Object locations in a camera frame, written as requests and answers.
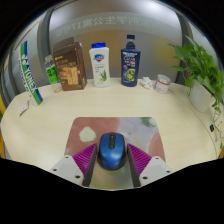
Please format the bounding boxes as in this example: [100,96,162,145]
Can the green white shuttlecock tube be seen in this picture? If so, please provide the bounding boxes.
[17,40,44,107]

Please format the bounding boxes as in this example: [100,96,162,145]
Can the dark blue shampoo bottle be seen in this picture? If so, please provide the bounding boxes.
[120,34,142,88]

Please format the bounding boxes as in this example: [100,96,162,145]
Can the brown carton box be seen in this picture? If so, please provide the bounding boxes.
[52,36,88,92]

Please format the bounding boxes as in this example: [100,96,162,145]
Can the crumpled white tissue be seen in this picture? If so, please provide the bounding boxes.
[139,76,155,90]

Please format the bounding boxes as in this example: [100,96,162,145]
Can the potted green plant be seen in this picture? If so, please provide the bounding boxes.
[167,34,224,148]

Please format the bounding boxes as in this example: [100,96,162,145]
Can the clear green-label drink bottle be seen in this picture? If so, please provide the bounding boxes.
[44,54,63,94]

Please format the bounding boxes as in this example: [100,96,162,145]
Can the blue computer mouse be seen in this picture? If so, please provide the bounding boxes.
[96,131,128,172]

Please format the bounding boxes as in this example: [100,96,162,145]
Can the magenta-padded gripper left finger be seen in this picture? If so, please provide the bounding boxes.
[49,143,99,188]

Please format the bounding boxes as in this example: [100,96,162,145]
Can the white body wash bottle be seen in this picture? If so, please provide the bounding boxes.
[88,41,112,89]

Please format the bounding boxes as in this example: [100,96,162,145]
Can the floral mouse pad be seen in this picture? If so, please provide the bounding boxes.
[64,116,167,190]

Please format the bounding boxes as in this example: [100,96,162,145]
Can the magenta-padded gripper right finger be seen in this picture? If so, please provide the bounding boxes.
[125,143,174,188]

